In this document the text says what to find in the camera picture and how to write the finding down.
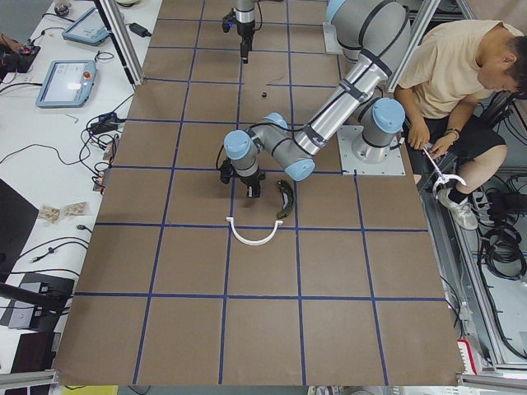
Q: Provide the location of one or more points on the near blue teach pendant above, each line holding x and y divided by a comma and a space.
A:
67, 84

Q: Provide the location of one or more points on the aluminium frame post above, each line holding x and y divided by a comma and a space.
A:
111, 17

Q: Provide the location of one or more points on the person in beige shirt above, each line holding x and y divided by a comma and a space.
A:
457, 65

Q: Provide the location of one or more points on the white curved plastic bracket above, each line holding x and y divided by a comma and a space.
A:
253, 240

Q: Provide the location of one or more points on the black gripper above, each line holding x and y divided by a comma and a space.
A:
245, 31
251, 181

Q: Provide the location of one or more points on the far blue teach pendant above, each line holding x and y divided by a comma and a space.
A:
87, 29

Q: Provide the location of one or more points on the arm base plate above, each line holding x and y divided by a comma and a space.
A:
359, 158
330, 39

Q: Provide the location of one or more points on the olive curved brake shoe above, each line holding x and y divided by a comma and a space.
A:
287, 199

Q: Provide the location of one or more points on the blue teach pendant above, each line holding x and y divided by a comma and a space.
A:
87, 29
67, 84

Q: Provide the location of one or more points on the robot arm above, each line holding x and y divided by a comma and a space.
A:
374, 35
243, 18

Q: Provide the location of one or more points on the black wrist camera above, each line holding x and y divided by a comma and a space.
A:
226, 171

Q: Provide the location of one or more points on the black power adapter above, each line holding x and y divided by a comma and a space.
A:
139, 30

